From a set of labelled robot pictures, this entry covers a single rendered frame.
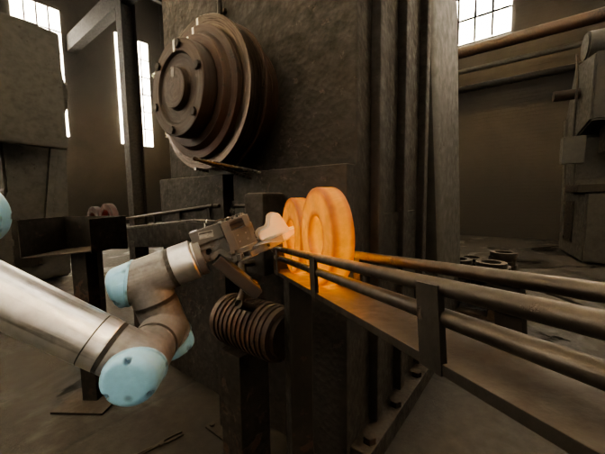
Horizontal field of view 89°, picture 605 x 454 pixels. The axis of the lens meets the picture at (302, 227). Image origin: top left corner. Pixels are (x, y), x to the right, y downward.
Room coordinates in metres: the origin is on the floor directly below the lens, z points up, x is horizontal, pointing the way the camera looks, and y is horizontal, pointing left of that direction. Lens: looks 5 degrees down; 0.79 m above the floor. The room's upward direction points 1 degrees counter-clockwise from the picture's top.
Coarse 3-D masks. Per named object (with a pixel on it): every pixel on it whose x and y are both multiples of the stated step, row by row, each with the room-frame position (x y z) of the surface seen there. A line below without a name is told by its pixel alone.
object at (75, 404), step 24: (72, 216) 1.28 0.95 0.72; (96, 216) 1.27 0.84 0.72; (120, 216) 1.23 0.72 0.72; (24, 240) 1.10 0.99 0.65; (48, 240) 1.19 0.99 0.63; (72, 240) 1.28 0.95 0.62; (96, 240) 1.09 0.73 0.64; (120, 240) 1.22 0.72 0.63; (72, 264) 1.14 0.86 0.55; (96, 264) 1.19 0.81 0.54; (96, 288) 1.18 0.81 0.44; (96, 384) 1.14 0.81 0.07; (72, 408) 1.09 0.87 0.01; (96, 408) 1.09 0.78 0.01
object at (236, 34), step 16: (208, 16) 0.99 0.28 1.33; (224, 16) 0.95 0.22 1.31; (240, 32) 0.91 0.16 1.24; (240, 48) 0.91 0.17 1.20; (256, 48) 0.96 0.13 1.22; (240, 64) 0.91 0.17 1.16; (256, 64) 0.92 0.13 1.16; (256, 80) 0.92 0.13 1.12; (256, 96) 0.92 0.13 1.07; (240, 112) 0.91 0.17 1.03; (256, 112) 0.93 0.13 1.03; (240, 128) 0.91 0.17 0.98; (256, 128) 0.96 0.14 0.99; (224, 144) 0.96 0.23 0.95; (240, 144) 0.96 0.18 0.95; (192, 160) 1.07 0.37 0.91; (224, 160) 1.00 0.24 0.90
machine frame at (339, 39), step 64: (192, 0) 1.30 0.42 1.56; (256, 0) 1.08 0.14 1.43; (320, 0) 0.93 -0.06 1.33; (384, 0) 0.92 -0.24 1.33; (320, 64) 0.93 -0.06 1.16; (384, 64) 0.92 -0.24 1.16; (320, 128) 0.93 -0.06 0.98; (384, 128) 0.93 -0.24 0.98; (192, 192) 1.25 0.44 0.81; (256, 192) 1.02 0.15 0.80; (384, 192) 0.93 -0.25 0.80; (192, 320) 1.27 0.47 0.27; (320, 320) 0.87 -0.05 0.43; (320, 384) 0.87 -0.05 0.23; (384, 384) 1.02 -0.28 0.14; (320, 448) 0.87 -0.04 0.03; (384, 448) 0.87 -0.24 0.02
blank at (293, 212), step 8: (288, 200) 0.65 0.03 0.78; (296, 200) 0.61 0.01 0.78; (304, 200) 0.62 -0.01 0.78; (288, 208) 0.65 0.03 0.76; (296, 208) 0.59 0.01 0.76; (288, 216) 0.65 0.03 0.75; (296, 216) 0.59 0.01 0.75; (288, 224) 0.66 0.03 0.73; (296, 224) 0.59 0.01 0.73; (296, 232) 0.59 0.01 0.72; (288, 240) 0.67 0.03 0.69; (296, 240) 0.59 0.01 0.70; (296, 248) 0.59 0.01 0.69; (288, 256) 0.66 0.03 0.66; (296, 272) 0.61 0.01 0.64; (304, 272) 0.62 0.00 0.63
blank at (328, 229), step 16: (320, 192) 0.47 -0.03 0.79; (336, 192) 0.46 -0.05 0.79; (304, 208) 0.54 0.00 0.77; (320, 208) 0.47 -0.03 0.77; (336, 208) 0.43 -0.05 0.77; (304, 224) 0.54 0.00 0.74; (320, 224) 0.52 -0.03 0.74; (336, 224) 0.42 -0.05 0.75; (352, 224) 0.43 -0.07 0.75; (304, 240) 0.54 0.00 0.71; (320, 240) 0.53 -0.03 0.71; (336, 240) 0.42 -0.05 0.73; (352, 240) 0.42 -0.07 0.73; (336, 256) 0.42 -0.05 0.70; (352, 256) 0.43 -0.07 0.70; (336, 272) 0.43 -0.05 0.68
